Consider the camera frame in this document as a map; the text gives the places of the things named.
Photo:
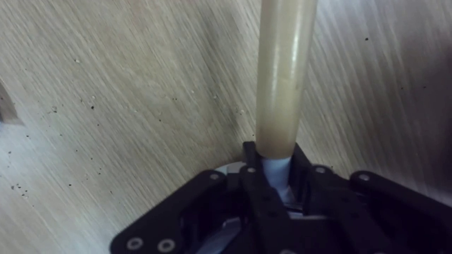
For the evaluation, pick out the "oyster cracker packet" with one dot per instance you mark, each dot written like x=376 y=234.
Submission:
x=7 y=110

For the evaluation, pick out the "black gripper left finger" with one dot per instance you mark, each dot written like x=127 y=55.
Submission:
x=207 y=212

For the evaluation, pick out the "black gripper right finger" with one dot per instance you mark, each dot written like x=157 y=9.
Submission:
x=368 y=216

